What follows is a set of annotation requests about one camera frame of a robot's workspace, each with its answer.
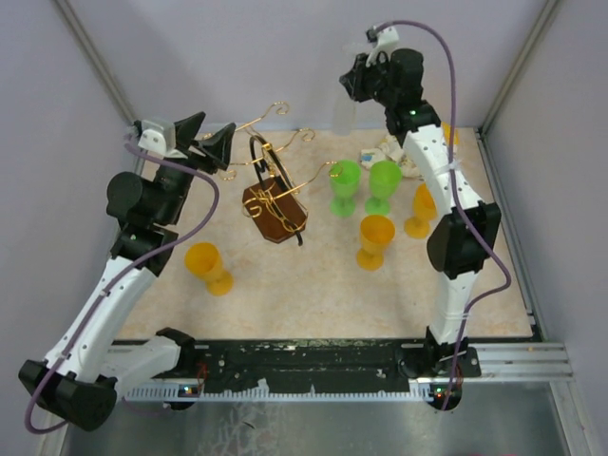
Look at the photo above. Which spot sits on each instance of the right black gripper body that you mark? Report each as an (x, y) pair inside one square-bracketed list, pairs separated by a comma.
[(370, 82)]

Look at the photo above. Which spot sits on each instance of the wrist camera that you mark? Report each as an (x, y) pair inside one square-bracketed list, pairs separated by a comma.
[(158, 137), (381, 40)]

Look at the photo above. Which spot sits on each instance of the green wine glass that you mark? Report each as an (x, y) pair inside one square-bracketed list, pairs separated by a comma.
[(384, 179), (344, 181)]

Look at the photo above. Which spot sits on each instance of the orange wine glass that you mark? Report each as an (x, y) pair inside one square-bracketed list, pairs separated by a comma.
[(423, 213), (203, 260), (376, 234)]

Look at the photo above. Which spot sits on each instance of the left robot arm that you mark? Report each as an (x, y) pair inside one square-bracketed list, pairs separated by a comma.
[(79, 380)]

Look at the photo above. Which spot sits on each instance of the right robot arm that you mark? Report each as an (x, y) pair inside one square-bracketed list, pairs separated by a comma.
[(468, 226)]

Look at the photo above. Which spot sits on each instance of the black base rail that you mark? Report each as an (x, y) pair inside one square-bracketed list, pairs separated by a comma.
[(320, 368)]

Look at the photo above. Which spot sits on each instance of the gold wire wine glass rack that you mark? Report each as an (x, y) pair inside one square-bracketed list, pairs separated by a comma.
[(272, 203)]

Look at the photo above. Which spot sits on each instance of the yellow patterned cloth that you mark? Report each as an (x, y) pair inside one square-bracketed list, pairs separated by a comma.
[(389, 150)]

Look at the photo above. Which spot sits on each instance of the clear wine glass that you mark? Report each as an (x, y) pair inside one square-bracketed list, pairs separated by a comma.
[(344, 110)]

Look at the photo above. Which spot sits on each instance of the orange wine glass left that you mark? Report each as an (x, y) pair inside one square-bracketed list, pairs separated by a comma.
[(203, 260)]

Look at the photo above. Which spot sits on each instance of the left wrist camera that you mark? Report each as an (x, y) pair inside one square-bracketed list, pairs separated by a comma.
[(158, 137)]

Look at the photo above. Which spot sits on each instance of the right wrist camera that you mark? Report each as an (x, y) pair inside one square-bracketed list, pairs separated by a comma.
[(381, 40)]

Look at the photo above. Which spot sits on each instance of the orange wine glass right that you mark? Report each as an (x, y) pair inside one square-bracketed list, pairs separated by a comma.
[(423, 213)]

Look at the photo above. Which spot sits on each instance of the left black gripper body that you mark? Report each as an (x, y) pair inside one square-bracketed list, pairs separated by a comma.
[(199, 161)]

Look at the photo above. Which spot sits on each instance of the green wine glass front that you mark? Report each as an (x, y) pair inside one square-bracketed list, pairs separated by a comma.
[(344, 181)]

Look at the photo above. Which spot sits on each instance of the orange wine glass middle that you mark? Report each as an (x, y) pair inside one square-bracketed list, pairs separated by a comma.
[(376, 234)]

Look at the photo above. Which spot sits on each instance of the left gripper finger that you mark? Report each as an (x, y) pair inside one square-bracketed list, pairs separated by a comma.
[(187, 129), (224, 139)]

